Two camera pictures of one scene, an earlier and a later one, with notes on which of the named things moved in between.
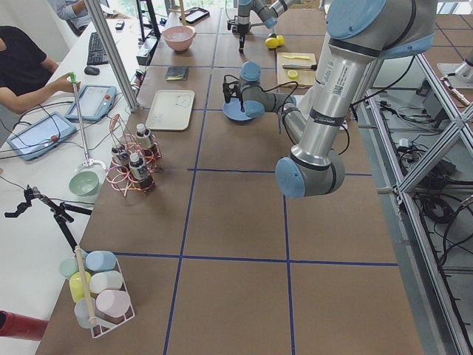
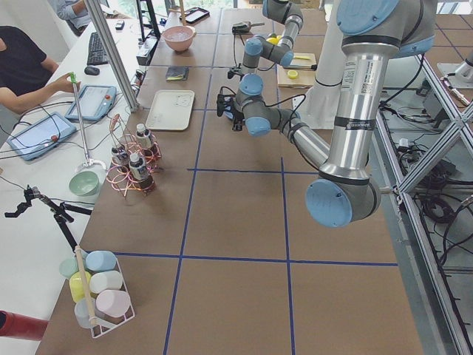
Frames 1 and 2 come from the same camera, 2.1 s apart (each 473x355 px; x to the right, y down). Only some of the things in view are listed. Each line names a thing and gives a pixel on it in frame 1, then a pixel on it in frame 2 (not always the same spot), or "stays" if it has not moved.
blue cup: x=100 y=260 stays
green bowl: x=84 y=183 stays
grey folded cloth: x=177 y=73 stays
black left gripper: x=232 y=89 -> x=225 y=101
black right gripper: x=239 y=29 -> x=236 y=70
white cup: x=106 y=280 stays
